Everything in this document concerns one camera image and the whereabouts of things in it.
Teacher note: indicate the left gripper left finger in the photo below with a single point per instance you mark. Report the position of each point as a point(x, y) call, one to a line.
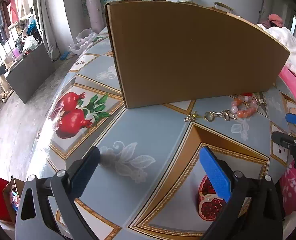
point(35, 219)

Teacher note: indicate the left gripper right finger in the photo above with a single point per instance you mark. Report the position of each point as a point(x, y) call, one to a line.
point(252, 209)

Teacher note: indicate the small cardboard box on floor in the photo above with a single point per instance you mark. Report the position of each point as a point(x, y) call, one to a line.
point(12, 194)

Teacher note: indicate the white fluffy blanket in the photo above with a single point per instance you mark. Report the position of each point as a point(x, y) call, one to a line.
point(285, 37)

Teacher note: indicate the fruit pattern bed sheet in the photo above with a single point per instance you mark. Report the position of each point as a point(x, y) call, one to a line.
point(150, 183)

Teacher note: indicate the pink hat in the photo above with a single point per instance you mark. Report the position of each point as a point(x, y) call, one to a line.
point(275, 21)

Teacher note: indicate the wooden chair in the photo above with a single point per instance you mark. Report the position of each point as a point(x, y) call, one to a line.
point(221, 7)

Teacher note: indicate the grey cabinet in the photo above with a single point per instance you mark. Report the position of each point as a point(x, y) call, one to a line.
point(26, 76)

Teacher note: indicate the brown cardboard box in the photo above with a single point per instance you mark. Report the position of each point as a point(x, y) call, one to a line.
point(168, 52)

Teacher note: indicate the white plastic bag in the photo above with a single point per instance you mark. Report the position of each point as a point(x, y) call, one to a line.
point(84, 38)

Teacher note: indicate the hanging clothes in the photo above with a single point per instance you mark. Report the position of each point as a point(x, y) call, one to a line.
point(9, 20)

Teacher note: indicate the grey curtain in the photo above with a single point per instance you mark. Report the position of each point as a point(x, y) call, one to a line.
point(45, 29)

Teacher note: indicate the pink rolled mat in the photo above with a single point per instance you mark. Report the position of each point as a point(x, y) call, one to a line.
point(95, 15)

